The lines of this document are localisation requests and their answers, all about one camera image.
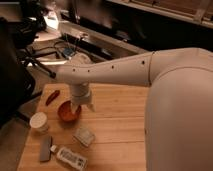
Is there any blue electronic device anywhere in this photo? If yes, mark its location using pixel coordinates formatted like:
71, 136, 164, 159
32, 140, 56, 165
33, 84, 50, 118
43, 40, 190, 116
62, 48, 74, 57

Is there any grey rectangular block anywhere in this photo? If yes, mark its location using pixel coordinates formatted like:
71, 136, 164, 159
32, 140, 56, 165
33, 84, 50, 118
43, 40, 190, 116
39, 136, 52, 162

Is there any red chili pepper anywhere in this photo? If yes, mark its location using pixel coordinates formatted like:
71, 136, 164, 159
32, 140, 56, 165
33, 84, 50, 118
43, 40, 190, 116
45, 90, 60, 106

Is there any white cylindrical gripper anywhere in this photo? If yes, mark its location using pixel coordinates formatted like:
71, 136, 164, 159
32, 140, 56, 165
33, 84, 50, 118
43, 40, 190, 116
70, 83, 95, 116

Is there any small white cube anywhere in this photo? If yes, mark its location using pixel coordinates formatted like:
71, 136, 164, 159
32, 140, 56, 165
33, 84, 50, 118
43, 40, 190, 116
50, 145, 57, 153

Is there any white labelled packet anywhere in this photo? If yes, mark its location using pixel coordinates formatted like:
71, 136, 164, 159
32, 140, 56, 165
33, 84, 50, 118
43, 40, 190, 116
56, 147, 87, 171

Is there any orange ceramic bowl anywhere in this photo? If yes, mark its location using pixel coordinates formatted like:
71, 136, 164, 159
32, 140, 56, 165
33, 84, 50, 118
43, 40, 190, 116
57, 100, 80, 122

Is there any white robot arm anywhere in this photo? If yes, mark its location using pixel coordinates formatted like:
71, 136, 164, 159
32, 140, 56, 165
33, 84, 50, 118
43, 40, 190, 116
57, 48, 213, 171

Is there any black cable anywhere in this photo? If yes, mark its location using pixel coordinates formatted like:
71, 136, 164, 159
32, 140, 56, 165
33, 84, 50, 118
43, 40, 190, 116
33, 40, 73, 60

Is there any black office chair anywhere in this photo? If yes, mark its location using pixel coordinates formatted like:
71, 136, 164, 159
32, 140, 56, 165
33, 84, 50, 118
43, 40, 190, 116
0, 17, 57, 128

